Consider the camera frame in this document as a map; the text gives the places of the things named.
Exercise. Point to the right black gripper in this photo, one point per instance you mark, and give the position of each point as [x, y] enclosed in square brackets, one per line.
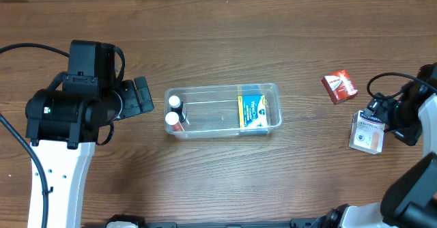
[381, 111]

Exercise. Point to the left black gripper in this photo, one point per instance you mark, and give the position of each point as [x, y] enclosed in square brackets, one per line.
[131, 98]

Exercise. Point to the white Hansaplast plaster box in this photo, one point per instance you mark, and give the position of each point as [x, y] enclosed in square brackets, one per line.
[367, 133]

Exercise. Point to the black bottle white cap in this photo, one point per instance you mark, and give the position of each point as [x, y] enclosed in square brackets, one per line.
[177, 106]

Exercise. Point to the orange tube white cap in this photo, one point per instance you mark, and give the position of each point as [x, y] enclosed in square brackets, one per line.
[173, 123]

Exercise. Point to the blue yellow VapoDrops box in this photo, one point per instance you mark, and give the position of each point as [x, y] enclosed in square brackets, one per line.
[252, 112]

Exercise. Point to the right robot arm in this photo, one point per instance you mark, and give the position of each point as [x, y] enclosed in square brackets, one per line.
[410, 201]

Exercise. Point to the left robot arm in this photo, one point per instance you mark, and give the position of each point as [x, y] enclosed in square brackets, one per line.
[63, 123]

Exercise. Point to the clear plastic container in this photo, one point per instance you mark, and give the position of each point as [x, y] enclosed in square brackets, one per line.
[212, 111]

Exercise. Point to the red white carton box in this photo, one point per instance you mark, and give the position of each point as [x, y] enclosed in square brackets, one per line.
[339, 86]

